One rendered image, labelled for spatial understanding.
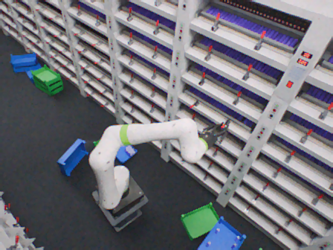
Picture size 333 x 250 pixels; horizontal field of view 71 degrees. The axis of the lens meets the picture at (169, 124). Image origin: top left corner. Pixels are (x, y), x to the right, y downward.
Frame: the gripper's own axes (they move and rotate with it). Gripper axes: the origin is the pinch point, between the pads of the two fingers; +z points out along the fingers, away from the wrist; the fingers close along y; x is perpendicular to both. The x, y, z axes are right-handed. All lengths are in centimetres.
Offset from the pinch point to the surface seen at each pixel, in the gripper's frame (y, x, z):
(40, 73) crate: -244, -84, 8
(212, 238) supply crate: 31, -72, -16
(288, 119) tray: 27.6, 16.4, 18.3
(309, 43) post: 18, 59, 2
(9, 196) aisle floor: -120, -119, -87
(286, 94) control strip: 20.8, 33.0, 7.0
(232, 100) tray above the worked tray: -5.9, 11.5, 14.8
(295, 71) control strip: 18.9, 45.8, 4.3
